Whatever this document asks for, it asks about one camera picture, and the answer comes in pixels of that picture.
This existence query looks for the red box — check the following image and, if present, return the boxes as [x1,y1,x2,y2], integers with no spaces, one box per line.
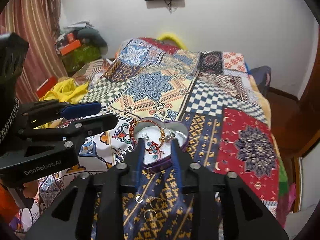
[36,76,57,99]

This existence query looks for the wooden wardrobe frame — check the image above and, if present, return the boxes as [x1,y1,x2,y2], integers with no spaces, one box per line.
[292,27,320,213]

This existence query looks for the orange box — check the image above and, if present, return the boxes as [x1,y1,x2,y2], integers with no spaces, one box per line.
[60,40,81,55]

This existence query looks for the purple heart-shaped tin box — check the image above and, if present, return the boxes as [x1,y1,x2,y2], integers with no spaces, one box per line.
[129,117,189,173]

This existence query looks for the striped brown curtain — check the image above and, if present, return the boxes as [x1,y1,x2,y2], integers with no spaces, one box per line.
[1,0,67,103]

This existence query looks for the yellow cloth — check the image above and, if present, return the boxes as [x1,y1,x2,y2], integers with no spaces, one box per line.
[37,77,90,129]

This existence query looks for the dark grey bag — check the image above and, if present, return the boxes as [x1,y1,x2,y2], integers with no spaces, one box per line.
[78,28,107,47]

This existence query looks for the silver earrings in tin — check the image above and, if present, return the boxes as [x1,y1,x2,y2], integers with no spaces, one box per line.
[143,133,175,143]

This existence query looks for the green patterned bag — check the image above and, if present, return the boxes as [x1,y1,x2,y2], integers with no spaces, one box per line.
[61,44,101,74]

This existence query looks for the blue grey cloth pile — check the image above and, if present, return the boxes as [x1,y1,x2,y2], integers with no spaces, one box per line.
[250,66,271,97]

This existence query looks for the striped orange cloth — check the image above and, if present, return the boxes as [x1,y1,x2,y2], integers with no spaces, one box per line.
[72,59,112,85]

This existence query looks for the yellow curved bed rail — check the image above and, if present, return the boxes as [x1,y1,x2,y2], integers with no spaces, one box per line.
[157,32,188,50]

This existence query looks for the gold ring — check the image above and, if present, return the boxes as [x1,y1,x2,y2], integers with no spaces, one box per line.
[143,208,158,222]
[150,197,165,210]

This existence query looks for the patchwork patterned bedspread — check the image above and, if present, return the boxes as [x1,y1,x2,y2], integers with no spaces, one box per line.
[11,38,281,239]

